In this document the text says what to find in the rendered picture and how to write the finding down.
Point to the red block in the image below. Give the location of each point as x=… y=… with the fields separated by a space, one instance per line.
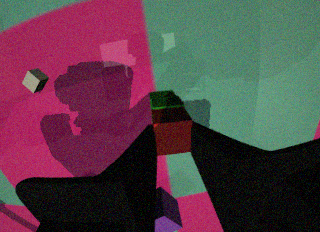
x=173 y=130

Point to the green block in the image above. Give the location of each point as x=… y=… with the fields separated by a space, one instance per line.
x=161 y=94
x=167 y=102

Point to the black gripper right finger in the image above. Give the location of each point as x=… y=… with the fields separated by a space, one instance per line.
x=241 y=180

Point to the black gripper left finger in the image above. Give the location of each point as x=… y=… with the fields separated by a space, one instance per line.
x=125 y=192

